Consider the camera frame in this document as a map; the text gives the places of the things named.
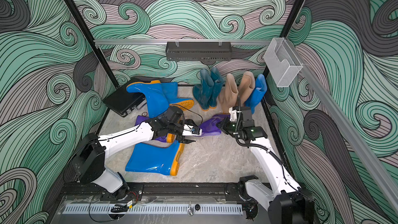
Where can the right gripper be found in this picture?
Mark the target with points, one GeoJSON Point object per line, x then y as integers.
{"type": "Point", "coordinates": [224, 126]}

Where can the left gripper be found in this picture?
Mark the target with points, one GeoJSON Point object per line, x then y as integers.
{"type": "Point", "coordinates": [188, 122]}

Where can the purple boot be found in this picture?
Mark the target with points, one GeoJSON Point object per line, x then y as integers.
{"type": "Point", "coordinates": [209, 127]}
{"type": "Point", "coordinates": [144, 121]}

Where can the beige boot back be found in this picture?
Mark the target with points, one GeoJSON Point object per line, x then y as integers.
{"type": "Point", "coordinates": [228, 95]}

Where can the beige boot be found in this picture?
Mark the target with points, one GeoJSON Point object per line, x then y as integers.
{"type": "Point", "coordinates": [228, 95]}
{"type": "Point", "coordinates": [246, 87]}

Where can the teal boot back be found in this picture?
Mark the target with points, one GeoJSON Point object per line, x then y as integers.
{"type": "Point", "coordinates": [202, 92]}

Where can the teal boot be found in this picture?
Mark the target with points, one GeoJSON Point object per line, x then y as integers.
{"type": "Point", "coordinates": [202, 92]}
{"type": "Point", "coordinates": [218, 84]}

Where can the small blue boot orange sole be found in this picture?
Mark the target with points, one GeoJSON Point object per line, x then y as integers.
{"type": "Point", "coordinates": [170, 90]}

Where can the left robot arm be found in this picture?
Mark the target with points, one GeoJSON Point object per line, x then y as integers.
{"type": "Point", "coordinates": [89, 159]}

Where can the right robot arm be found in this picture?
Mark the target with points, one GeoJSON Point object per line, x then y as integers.
{"type": "Point", "coordinates": [285, 200]}

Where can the large blue boot front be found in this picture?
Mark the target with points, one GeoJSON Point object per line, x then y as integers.
{"type": "Point", "coordinates": [151, 159]}

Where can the black case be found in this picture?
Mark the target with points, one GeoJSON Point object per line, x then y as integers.
{"type": "Point", "coordinates": [123, 102]}

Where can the clear mesh wall bin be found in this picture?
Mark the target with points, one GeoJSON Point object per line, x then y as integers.
{"type": "Point", "coordinates": [283, 61]}

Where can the black wall shelf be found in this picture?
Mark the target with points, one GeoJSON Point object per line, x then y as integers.
{"type": "Point", "coordinates": [198, 51]}

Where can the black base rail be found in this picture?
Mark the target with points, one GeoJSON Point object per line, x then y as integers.
{"type": "Point", "coordinates": [141, 191]}

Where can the white slotted cable duct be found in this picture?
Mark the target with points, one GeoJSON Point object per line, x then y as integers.
{"type": "Point", "coordinates": [179, 209]}

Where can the aluminium rail back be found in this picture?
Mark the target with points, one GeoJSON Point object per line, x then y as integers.
{"type": "Point", "coordinates": [142, 41]}

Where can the aluminium rail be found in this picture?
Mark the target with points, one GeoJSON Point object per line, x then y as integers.
{"type": "Point", "coordinates": [373, 165]}
{"type": "Point", "coordinates": [142, 41]}

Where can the aluminium rail right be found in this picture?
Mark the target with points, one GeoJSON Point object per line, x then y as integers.
{"type": "Point", "coordinates": [373, 165]}

